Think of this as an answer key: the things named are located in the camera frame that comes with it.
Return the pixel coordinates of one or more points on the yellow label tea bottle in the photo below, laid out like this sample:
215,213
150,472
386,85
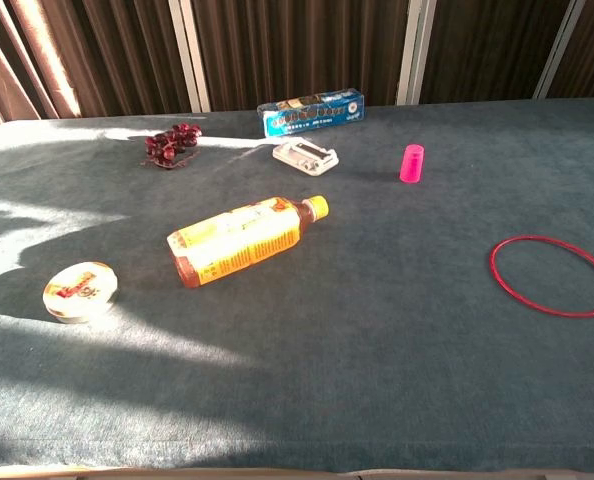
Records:
237,240

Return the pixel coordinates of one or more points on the white rectangular plastic device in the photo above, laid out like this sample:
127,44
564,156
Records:
304,157

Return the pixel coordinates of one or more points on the blue rectangular box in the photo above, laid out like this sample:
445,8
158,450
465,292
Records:
312,117

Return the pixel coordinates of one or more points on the pink plastic cup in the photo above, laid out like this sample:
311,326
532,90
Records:
410,165

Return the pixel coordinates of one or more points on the blue table cloth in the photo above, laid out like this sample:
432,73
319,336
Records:
377,350

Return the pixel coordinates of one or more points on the dark red grape bunch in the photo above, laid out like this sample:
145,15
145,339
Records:
172,142

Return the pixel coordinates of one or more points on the brown curtain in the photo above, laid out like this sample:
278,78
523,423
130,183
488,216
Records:
297,50

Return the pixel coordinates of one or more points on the round yellow red tin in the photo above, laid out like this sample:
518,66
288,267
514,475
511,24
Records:
79,292

